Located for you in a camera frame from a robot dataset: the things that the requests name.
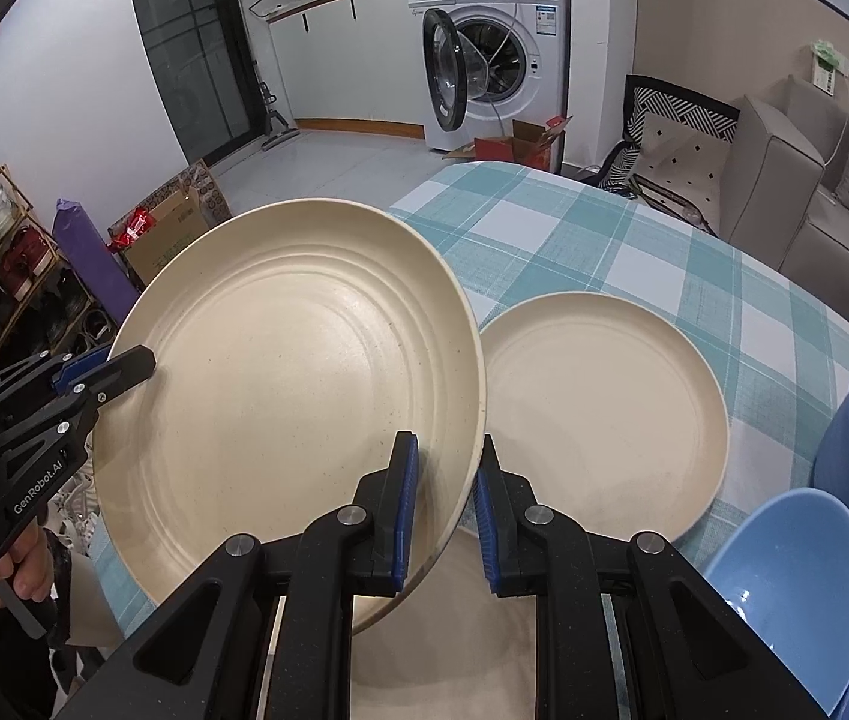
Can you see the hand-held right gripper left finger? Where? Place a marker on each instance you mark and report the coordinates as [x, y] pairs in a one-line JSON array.
[[409, 510]]

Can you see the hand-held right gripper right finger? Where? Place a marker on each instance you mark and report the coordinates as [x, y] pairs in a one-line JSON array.
[[486, 525]]

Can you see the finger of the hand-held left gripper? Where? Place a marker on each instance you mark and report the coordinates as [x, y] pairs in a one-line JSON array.
[[124, 371], [83, 373]]

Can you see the cream round plate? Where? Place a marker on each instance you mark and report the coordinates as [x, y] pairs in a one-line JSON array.
[[447, 637], [604, 420], [282, 390]]

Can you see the person's left hand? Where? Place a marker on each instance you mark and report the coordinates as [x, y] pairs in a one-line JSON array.
[[30, 566]]

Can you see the purple rolled yoga mat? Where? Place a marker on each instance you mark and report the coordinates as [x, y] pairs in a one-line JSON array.
[[90, 262]]

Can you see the red plastic bag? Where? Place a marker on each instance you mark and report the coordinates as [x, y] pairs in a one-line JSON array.
[[132, 229]]

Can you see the brown printed cardboard box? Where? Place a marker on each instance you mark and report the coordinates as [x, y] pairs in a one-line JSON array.
[[169, 232]]

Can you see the wooden shoe rack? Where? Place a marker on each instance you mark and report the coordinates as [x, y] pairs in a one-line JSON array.
[[19, 240]]

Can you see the teal plaid tablecloth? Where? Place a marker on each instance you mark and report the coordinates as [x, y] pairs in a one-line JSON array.
[[619, 255]]

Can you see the dark glass door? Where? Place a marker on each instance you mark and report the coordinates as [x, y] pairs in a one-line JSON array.
[[177, 52]]

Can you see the red cardboard box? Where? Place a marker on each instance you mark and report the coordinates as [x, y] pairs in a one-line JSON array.
[[495, 151]]

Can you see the white kitchen cabinet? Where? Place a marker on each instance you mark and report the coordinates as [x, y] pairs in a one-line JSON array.
[[364, 60]]

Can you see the patterned folding chair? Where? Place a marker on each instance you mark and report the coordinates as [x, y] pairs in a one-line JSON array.
[[675, 157]]

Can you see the beige sofa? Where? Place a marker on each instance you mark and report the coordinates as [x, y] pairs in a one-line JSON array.
[[769, 187]]

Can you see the white washing machine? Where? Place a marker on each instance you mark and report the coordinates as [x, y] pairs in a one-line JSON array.
[[544, 37]]

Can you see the white green wall device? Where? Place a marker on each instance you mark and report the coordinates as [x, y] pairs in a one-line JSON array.
[[825, 67]]

